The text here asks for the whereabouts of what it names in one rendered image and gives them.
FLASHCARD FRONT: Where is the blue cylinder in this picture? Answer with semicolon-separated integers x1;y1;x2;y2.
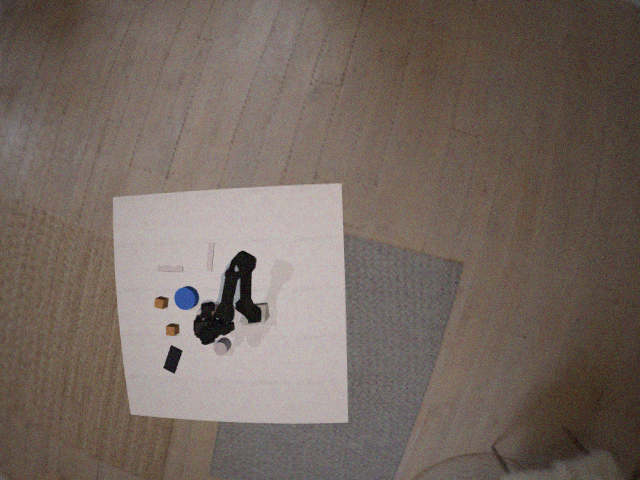
174;286;199;310

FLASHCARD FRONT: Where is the orange-brown cube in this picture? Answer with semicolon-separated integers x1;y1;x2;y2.
154;296;169;309
166;323;180;336

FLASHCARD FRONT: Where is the black flat square pad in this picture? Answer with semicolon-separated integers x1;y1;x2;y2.
163;346;182;374

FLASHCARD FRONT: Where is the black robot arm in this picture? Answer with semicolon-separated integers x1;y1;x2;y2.
193;251;261;343

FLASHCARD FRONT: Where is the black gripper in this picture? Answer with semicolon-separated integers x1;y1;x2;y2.
196;302;215;345

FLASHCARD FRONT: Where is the light grey flat bar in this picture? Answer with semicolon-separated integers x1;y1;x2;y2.
158;265;183;272
207;243;215;271

